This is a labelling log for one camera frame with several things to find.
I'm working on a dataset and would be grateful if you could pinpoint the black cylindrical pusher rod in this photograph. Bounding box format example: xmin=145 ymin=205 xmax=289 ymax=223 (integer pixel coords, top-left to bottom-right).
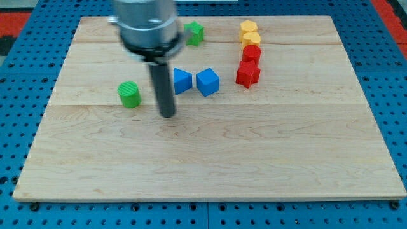
xmin=148 ymin=63 xmax=176 ymax=118

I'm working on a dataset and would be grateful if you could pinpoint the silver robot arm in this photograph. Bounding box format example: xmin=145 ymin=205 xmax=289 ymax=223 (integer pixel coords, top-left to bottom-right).
xmin=111 ymin=0 xmax=186 ymax=118

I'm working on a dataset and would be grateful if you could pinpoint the blue cube block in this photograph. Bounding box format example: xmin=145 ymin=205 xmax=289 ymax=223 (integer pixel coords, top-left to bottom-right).
xmin=196 ymin=68 xmax=220 ymax=97

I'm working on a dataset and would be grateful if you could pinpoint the green star block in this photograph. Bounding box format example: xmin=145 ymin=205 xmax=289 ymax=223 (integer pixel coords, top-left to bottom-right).
xmin=184 ymin=21 xmax=204 ymax=46

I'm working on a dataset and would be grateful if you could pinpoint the red star block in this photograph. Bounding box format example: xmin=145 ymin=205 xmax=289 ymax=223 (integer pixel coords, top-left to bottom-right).
xmin=235 ymin=60 xmax=261 ymax=89

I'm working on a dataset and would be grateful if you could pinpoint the blue triangle block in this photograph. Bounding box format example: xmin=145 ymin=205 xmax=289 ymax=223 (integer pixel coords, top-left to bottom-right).
xmin=173 ymin=68 xmax=193 ymax=95

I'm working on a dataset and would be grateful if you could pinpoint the green cylinder block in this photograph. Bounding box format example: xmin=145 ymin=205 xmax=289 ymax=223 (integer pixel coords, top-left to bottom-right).
xmin=117 ymin=81 xmax=141 ymax=108

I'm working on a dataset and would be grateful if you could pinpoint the red cylinder block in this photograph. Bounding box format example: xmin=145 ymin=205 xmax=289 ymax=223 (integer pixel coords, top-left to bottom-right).
xmin=242 ymin=45 xmax=262 ymax=67

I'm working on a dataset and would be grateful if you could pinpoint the yellow heart block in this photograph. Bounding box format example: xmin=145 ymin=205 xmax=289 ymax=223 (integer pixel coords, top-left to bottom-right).
xmin=242 ymin=32 xmax=261 ymax=49

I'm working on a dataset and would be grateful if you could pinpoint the yellow hexagon block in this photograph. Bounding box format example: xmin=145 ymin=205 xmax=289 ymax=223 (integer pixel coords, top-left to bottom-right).
xmin=239 ymin=20 xmax=258 ymax=41

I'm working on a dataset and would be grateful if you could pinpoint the wooden board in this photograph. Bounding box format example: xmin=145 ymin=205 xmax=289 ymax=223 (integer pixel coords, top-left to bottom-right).
xmin=13 ymin=16 xmax=406 ymax=202

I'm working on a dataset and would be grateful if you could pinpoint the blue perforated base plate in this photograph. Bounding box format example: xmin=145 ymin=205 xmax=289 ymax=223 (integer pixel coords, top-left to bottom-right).
xmin=1 ymin=0 xmax=406 ymax=228

